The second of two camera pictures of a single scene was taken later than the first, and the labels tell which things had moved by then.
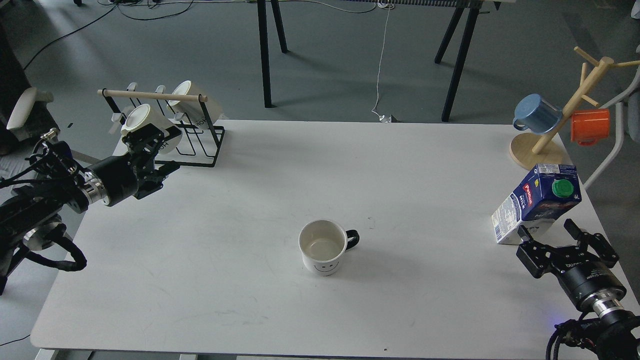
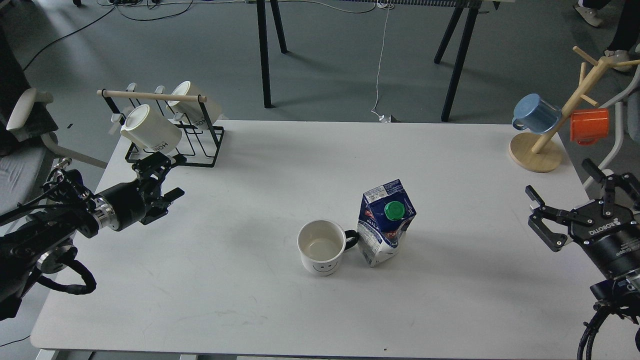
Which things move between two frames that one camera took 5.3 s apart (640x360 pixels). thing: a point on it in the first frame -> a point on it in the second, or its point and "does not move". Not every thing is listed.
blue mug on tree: x=533 y=113 does not move
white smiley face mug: x=322 y=242 does not move
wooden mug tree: x=528 y=150 does not move
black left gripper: x=122 y=177 -> x=143 y=200
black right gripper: x=580 y=269 -> x=614 y=233
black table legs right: x=459 y=67 does not move
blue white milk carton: x=550 y=189 -> x=385 y=213
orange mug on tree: x=588 y=125 does not move
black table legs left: x=262 y=12 does not move
